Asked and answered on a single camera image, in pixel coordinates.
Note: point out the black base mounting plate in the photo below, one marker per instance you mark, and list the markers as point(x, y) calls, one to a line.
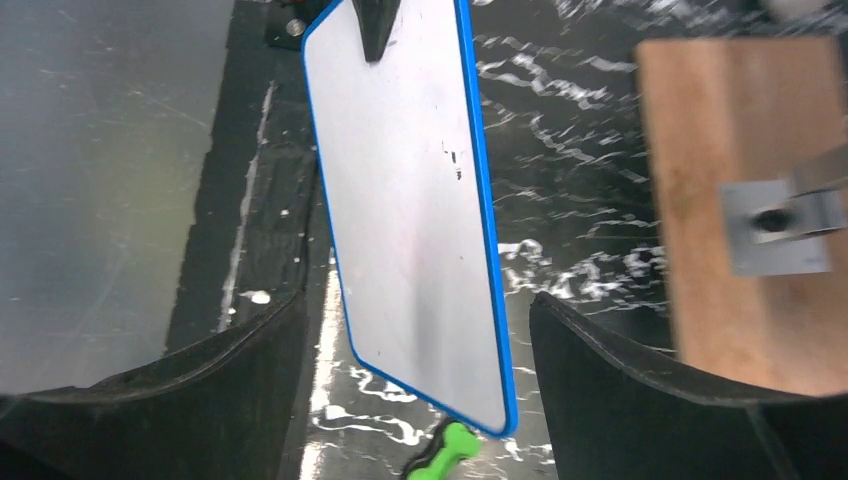
point(260, 224)

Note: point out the green bone-shaped whiteboard eraser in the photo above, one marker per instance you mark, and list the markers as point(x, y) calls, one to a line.
point(452, 442)

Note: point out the brown wooden board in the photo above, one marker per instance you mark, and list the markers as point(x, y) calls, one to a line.
point(718, 111)

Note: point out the blue-framed small whiteboard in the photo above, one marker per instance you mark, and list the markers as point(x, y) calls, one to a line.
point(402, 151)

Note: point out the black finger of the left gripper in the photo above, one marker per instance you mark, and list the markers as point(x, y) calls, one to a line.
point(376, 19)

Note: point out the metal bracket with black knob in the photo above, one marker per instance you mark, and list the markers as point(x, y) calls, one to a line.
point(776, 227)

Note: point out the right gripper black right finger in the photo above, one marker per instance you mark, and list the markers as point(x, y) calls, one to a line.
point(616, 409)

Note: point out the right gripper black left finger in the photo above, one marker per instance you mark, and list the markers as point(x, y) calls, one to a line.
point(226, 407)

